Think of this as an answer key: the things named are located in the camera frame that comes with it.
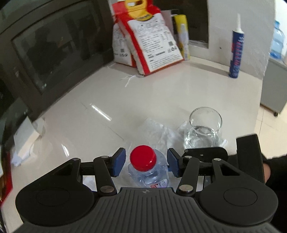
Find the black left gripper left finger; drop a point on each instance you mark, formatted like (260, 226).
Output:
(103, 168)

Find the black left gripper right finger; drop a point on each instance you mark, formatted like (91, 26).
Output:
(197, 162)

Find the clear plastic water bottle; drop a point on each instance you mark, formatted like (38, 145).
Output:
(157, 177)

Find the red bottle cap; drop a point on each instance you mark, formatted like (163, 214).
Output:
(143, 158)

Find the person's right hand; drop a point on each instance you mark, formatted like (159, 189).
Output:
(266, 171)

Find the white paper towel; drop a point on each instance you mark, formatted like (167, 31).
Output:
(161, 137)

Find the clear drinking glass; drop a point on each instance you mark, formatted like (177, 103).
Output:
(203, 129)

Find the grey cabinet on wheels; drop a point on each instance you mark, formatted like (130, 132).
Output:
(273, 94)

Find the white papers at left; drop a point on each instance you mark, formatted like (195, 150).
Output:
(27, 141)

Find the blue sealant tube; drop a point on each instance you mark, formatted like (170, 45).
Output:
(237, 49)

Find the red folder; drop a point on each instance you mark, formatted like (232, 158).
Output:
(6, 177)

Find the blue water jug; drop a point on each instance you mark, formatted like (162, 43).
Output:
(277, 42)

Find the red white rice bag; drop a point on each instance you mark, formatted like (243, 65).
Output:
(150, 41)

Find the black microwave oven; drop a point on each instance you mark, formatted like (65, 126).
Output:
(48, 47)

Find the yellow spray can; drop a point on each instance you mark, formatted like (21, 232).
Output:
(183, 36)

